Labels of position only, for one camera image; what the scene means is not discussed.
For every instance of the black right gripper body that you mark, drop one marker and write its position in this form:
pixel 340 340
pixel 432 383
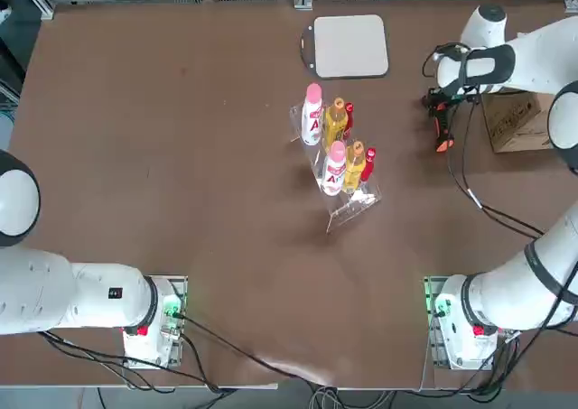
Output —
pixel 467 94

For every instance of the orange black barcode scanner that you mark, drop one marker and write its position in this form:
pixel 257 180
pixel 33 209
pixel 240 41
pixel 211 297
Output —
pixel 442 131

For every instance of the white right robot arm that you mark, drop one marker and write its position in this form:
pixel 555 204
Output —
pixel 533 66

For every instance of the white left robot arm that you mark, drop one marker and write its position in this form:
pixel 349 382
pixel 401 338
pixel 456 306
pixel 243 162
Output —
pixel 45 291

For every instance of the brown cardboard box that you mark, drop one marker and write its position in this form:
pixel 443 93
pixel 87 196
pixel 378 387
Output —
pixel 515 124

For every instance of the small red bottle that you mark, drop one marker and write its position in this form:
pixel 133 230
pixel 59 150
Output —
pixel 349 120
pixel 369 165

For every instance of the white digital scale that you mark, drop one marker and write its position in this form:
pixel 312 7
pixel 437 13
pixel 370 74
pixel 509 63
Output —
pixel 350 45

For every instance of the yellow drink bottle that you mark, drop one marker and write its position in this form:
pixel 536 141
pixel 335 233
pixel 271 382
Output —
pixel 354 167
pixel 335 122

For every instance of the white bottle pink cap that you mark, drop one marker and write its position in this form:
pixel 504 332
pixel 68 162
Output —
pixel 334 170
pixel 313 120

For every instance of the clear acrylic stepped shelf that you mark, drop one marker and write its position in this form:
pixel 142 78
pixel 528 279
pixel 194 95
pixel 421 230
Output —
pixel 357 210

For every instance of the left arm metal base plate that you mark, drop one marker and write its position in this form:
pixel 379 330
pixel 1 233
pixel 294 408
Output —
pixel 180 282

